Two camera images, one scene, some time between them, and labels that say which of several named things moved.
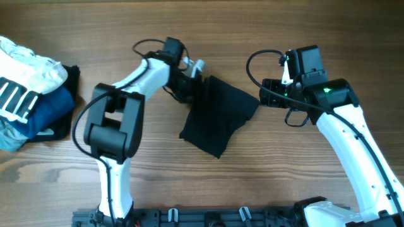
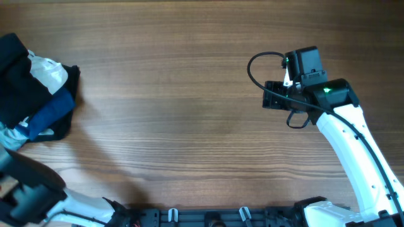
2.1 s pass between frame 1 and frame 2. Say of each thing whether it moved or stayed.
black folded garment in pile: stayed
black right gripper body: stayed
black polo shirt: moved
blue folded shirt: stayed
